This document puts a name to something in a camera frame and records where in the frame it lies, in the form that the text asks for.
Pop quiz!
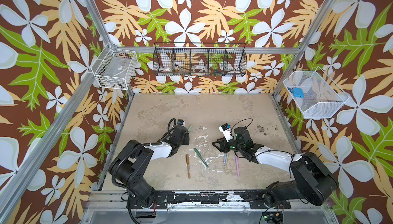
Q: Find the blue object in basket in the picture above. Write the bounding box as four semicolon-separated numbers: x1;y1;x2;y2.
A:
291;87;305;98

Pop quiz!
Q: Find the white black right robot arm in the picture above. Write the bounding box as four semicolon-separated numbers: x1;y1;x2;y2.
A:
212;124;339;207

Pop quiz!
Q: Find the white mesh basket right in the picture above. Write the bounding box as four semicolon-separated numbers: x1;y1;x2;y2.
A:
283;67;350;119

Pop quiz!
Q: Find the black wire basket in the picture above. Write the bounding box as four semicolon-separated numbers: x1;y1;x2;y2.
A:
152;42;247;77

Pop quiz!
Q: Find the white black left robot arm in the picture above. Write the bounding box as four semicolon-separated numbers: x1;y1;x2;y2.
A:
108;119;189;207

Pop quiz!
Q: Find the white wire basket left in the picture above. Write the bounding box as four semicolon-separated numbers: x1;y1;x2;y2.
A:
92;49;139;90

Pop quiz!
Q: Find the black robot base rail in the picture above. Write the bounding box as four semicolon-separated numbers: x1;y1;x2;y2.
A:
127;190;291;210

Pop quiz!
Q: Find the dark green pen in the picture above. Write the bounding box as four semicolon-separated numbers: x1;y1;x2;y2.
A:
193;148;209;168

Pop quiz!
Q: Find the small green circuit board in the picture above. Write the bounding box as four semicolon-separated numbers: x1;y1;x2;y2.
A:
259;212;284;224

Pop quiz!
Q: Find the pink pen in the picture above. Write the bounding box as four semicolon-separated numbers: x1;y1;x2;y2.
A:
235;153;240;177

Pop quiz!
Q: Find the black camera cable right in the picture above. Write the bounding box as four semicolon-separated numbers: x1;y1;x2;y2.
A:
230;118;254;132

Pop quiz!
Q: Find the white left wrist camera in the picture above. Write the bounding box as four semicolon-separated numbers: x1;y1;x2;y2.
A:
177;119;185;126

